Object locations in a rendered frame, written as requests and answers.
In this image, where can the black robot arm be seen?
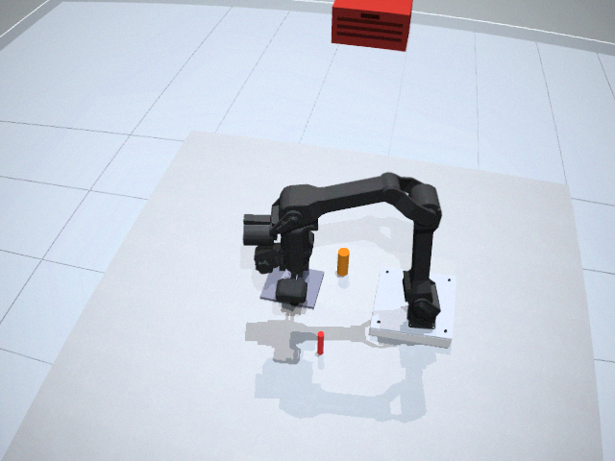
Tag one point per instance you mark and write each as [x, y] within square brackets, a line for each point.
[297, 210]

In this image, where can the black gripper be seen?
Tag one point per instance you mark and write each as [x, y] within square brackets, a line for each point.
[294, 291]

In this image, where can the orange cylinder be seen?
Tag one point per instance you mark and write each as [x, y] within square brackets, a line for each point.
[343, 262]

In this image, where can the red peg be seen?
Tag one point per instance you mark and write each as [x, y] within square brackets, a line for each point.
[320, 349]

